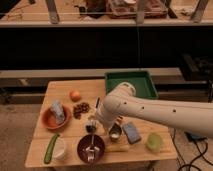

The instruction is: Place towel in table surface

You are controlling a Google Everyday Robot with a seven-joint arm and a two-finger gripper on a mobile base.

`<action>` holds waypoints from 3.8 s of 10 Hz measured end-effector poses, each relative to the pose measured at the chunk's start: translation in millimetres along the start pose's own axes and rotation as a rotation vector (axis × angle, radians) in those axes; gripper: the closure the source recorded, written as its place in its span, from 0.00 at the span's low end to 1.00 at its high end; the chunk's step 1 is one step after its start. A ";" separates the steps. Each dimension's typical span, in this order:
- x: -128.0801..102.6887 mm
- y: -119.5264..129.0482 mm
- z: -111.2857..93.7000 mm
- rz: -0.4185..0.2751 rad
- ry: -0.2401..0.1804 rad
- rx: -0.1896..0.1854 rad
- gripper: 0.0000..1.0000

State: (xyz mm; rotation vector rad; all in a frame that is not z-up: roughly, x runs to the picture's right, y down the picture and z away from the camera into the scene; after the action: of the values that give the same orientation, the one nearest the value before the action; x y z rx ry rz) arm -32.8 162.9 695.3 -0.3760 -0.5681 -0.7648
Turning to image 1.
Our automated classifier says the blue sponge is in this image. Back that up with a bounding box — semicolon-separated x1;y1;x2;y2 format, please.
122;122;141;144

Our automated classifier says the orange fruit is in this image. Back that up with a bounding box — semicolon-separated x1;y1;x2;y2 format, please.
69;91;81;102

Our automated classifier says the grey towel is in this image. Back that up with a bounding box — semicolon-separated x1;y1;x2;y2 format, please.
50;101;65;125

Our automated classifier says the green cucumber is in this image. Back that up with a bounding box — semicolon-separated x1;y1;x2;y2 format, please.
43;134;60;164

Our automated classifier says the black floor cable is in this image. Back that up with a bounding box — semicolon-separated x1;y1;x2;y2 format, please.
169;128;213;171

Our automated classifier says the dish brush with white handle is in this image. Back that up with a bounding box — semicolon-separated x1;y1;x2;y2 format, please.
85;97;100;133

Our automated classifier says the green plastic tray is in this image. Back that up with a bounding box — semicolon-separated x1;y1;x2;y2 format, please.
105;71;158;99

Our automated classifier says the white cup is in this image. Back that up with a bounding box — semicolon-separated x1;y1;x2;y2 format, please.
52;138;67;160

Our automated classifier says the yellow corn cob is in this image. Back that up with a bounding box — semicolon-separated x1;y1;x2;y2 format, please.
105;144;130;152

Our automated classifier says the green plastic cup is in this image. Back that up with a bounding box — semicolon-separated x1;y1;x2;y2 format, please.
146;133;163;152

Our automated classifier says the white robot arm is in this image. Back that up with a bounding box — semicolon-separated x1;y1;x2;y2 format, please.
95;82;213;139

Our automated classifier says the orange plastic bowl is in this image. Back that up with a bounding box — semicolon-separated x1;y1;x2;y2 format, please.
41;106;72;130

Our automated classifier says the bunch of dark grapes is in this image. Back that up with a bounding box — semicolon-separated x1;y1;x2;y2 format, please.
73;102;90;119

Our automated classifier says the blue black box on floor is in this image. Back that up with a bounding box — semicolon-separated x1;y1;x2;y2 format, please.
185;132;207;142

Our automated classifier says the small metal cup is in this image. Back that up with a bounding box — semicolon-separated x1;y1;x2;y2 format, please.
109;124;122;142

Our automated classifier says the silver fork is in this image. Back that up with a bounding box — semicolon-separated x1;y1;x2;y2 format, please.
86;137;95;163

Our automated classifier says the dark maroon bowl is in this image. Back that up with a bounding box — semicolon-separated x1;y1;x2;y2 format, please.
77;135;105;164

